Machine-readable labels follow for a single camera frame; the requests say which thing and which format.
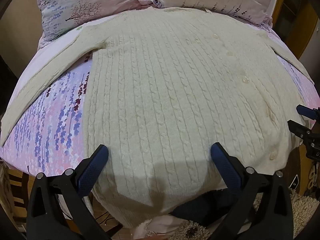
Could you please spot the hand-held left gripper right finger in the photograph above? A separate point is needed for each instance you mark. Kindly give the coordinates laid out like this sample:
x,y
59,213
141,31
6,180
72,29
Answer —
x,y
223,163

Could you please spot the dark cloth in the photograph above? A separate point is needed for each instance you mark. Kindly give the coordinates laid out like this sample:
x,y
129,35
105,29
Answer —
x,y
200,206

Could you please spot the pink cloth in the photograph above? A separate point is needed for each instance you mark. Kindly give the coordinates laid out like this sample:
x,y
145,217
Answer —
x,y
155,227

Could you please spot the wooden headboard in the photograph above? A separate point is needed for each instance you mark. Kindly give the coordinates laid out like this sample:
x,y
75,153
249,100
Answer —
x,y
290,17

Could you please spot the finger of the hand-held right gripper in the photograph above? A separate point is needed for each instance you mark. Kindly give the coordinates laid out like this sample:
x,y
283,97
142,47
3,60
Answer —
x,y
308,112
300,130

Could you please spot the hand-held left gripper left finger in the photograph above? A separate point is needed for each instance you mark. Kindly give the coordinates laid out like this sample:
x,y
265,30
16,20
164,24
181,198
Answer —
x,y
92,166

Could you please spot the beige shaggy rug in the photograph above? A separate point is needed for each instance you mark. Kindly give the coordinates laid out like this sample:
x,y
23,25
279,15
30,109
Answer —
x,y
300,210

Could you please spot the floral bed sheet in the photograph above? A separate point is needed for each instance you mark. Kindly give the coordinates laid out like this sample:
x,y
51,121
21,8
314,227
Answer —
x,y
50,120

